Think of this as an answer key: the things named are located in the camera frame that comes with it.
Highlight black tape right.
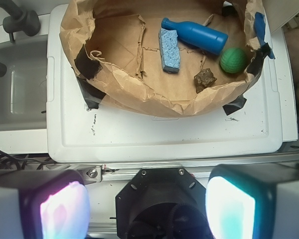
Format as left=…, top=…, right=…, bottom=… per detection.
left=222, top=95, right=247, bottom=116

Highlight blue plastic bottle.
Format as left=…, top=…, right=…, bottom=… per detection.
left=161, top=18, right=228, bottom=55

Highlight light blue sponge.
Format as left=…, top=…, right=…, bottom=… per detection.
left=158, top=28, right=180, bottom=73

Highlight aluminium frame rail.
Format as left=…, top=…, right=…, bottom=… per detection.
left=83, top=151, right=299, bottom=181

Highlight black tape left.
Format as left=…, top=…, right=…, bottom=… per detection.
left=74, top=45, right=106, bottom=109

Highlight grey plastic tub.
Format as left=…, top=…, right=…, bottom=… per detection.
left=0, top=35, right=47, bottom=131

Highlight green ball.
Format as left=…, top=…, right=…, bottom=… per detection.
left=220, top=47, right=247, bottom=74

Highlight blue tape strip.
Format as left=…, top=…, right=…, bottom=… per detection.
left=254, top=12, right=275, bottom=59

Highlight black tape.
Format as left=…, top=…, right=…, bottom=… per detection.
left=74, top=45, right=106, bottom=109
left=222, top=95, right=247, bottom=116

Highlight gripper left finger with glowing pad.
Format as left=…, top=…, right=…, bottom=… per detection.
left=0, top=170, right=90, bottom=239

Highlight brown paper bag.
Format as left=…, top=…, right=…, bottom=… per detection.
left=60, top=0, right=265, bottom=118

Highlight white plastic bin lid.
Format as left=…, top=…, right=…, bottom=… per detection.
left=46, top=4, right=298, bottom=164

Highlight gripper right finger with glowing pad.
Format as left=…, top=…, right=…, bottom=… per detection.
left=205, top=163, right=299, bottom=239

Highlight black cables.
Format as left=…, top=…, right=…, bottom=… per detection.
left=0, top=143, right=70, bottom=172

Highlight brown rock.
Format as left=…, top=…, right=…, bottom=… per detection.
left=194, top=68, right=217, bottom=94

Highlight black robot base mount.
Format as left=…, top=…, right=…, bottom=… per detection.
left=115, top=168, right=213, bottom=239

